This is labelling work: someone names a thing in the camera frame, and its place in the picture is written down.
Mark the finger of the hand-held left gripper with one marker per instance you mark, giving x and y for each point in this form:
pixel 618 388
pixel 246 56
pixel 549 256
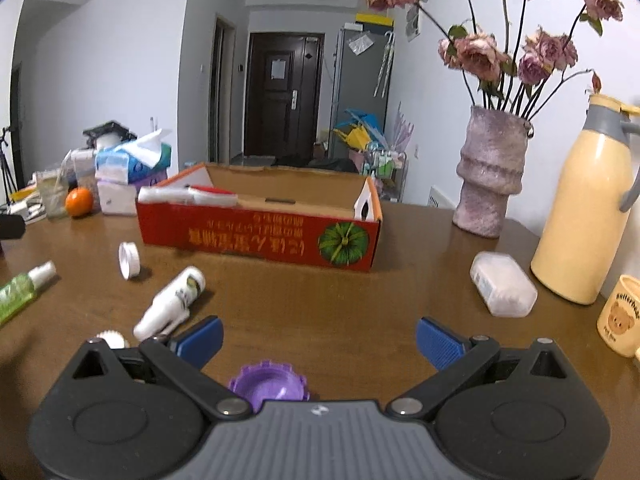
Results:
pixel 10 226

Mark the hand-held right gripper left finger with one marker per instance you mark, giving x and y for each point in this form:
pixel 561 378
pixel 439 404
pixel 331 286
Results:
pixel 200 340

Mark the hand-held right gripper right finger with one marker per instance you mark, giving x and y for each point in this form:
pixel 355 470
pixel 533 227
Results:
pixel 440 342

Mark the small white squeeze bottle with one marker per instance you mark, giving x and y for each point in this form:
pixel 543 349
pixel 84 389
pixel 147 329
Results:
pixel 170 300

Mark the green spray bottle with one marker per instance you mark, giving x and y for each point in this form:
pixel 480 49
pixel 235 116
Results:
pixel 20 290

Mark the purple ribbed lid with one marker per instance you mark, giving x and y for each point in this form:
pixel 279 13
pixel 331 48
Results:
pixel 260 385

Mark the clear plastic swab box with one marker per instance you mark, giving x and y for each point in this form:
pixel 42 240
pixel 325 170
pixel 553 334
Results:
pixel 502 285

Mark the white ribbed lid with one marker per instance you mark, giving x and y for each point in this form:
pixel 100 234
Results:
pixel 114 339

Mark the small white cap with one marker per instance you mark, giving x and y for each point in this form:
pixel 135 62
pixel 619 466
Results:
pixel 129 260

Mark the red cardboard box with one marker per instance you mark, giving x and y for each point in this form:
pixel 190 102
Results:
pixel 250 240

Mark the yellow packet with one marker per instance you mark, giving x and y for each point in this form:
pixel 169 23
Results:
pixel 22 194

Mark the clear drinking glass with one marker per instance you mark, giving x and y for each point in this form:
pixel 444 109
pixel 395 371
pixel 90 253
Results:
pixel 52 200

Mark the black tripod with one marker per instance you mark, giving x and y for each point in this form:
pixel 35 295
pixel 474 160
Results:
pixel 6 170

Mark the orange fruit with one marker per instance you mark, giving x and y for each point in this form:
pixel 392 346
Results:
pixel 79 202

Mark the clear plastic food container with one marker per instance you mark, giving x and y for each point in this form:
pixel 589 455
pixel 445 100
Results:
pixel 82 165

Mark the white purple tissue pack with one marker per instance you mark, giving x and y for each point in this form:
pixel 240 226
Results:
pixel 117 197

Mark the white round container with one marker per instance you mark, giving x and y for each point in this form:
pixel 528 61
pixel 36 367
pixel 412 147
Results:
pixel 107 142

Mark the blue tissue pack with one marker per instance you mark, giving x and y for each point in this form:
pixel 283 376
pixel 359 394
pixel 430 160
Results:
pixel 125 165

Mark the white heater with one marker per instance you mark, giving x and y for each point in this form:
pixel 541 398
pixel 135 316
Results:
pixel 442 197

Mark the pink textured vase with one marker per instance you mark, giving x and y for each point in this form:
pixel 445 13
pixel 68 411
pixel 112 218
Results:
pixel 487 175

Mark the yellow bear mug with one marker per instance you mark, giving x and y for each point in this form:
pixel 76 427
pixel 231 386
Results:
pixel 622 315

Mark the yellow thermos jug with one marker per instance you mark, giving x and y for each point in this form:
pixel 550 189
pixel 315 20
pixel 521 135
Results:
pixel 580 210

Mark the black bag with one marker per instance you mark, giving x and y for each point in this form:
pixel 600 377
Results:
pixel 320 164

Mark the purple clothes hangers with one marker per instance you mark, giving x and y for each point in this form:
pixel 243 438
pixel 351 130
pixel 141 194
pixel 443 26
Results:
pixel 404 127

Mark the yellow plastic item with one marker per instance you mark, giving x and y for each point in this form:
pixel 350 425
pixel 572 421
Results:
pixel 357 139

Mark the small brown cardboard box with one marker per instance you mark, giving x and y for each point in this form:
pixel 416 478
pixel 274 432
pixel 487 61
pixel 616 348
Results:
pixel 321 151

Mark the blue plastic item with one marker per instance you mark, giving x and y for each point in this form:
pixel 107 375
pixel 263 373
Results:
pixel 367 122

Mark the dark entry door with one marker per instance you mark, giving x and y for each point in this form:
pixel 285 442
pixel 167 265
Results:
pixel 280 115

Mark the grey interior door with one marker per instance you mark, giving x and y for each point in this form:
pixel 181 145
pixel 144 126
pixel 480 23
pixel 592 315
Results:
pixel 220 90

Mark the grey refrigerator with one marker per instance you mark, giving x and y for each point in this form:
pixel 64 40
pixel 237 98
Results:
pixel 357 85

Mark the clear folded umbrella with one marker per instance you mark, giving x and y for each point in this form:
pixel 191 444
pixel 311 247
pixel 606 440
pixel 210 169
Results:
pixel 389 60
pixel 380 67

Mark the paper note on door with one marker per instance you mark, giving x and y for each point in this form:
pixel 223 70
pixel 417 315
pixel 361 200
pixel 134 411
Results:
pixel 278 68

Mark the bunch of dried pink roses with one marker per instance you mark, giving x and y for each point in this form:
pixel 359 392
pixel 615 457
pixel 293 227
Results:
pixel 475 52

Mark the clear plastic bag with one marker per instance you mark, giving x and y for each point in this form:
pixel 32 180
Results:
pixel 360 44

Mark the yellow box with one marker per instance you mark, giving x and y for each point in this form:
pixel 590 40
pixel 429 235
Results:
pixel 375 19

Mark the black plastic frame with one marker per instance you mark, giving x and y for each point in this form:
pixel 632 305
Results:
pixel 107 129

